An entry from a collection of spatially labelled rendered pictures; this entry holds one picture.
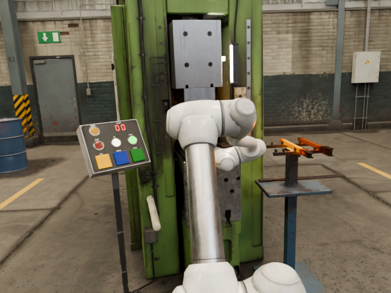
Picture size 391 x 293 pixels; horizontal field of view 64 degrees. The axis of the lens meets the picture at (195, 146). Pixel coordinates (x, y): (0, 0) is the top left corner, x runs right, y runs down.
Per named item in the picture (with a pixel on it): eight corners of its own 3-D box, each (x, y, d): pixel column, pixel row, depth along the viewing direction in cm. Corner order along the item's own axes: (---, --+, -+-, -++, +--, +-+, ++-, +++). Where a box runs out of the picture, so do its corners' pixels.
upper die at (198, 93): (215, 102, 197) (214, 86, 195) (184, 104, 193) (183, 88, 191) (199, 99, 238) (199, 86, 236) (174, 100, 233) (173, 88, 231)
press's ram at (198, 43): (235, 86, 198) (234, 20, 190) (176, 89, 190) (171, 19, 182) (216, 85, 238) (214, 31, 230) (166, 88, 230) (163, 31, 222)
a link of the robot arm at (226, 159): (213, 168, 172) (234, 161, 174) (221, 178, 158) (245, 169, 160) (208, 151, 169) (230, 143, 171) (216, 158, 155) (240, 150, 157)
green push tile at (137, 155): (146, 159, 178) (141, 147, 180) (133, 162, 173) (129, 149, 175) (144, 160, 179) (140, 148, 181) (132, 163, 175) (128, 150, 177)
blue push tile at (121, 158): (129, 163, 172) (125, 150, 174) (117, 165, 167) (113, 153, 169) (128, 164, 174) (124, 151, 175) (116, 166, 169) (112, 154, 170)
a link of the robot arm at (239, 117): (249, 110, 123) (215, 111, 123) (260, 88, 106) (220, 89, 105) (253, 141, 119) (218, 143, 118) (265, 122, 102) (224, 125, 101)
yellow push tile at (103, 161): (112, 166, 166) (108, 153, 168) (99, 169, 162) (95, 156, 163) (111, 167, 168) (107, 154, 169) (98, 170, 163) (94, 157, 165)
